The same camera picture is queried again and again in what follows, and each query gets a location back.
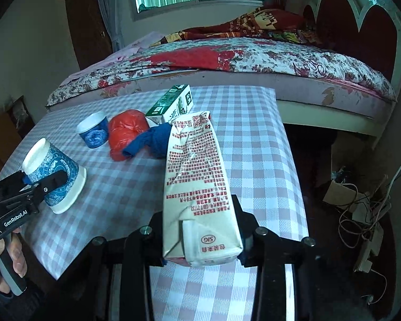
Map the person's left hand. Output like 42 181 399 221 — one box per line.
0 227 25 294

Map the blue cloth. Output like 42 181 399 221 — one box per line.
122 123 172 159

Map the white power strip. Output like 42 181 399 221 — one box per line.
354 224 385 273

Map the white red bed frame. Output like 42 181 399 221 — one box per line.
45 0 401 151

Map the pink cloth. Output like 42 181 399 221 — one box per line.
65 30 164 81

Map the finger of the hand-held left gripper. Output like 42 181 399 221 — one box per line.
23 170 70 202
0 170 31 195

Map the cardboard box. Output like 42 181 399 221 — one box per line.
322 181 358 208

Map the tangle of white cables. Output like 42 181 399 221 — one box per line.
334 147 401 305

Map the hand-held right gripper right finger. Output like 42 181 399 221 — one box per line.
232 194 325 321

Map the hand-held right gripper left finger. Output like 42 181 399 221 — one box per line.
83 211 167 321

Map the green white carton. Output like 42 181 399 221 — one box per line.
145 84 194 127

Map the red white milk carton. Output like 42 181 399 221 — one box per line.
162 111 244 268

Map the brown wooden door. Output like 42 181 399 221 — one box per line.
64 0 114 71

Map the floral quilt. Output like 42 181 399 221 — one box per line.
47 37 398 114

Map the checkered tablecloth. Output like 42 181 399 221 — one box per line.
0 85 310 321

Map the brown wooden furniture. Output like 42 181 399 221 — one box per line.
0 95 36 178

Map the red plastic bag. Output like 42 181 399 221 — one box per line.
107 109 151 162

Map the red printed blanket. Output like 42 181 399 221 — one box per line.
150 7 318 45

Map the colourful printed pillow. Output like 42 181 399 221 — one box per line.
267 28 318 44

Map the blue patterned paper cup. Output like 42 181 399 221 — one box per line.
22 138 87 215
77 111 108 148

